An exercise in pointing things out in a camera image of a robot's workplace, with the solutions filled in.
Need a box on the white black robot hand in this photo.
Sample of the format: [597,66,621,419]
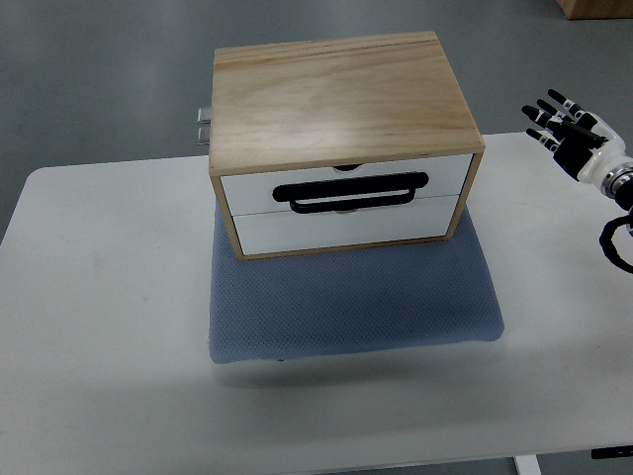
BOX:
[521,89,632,188]

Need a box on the wooden drawer cabinet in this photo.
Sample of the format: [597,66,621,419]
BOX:
[209,32,485,259]

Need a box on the white bottom drawer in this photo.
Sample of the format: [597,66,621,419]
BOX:
[233,196,458,255]

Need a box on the wooden box in corner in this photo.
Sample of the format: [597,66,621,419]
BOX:
[556,0,633,20]

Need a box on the black table control panel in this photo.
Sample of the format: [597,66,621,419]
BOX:
[590,445,633,460]

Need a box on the blue mesh cushion mat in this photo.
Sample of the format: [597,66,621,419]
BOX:
[209,216,504,364]

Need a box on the white table leg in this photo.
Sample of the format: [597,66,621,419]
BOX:
[513,455,542,475]

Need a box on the upper metal clamp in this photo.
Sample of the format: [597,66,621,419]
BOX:
[197,106,212,125]

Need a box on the metal clamp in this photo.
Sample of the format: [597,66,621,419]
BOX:
[197,127,211,145]
[197,106,212,125]

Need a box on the lower metal clamp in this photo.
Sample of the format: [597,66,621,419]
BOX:
[197,127,211,145]

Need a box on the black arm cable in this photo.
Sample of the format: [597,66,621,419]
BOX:
[598,212,633,274]

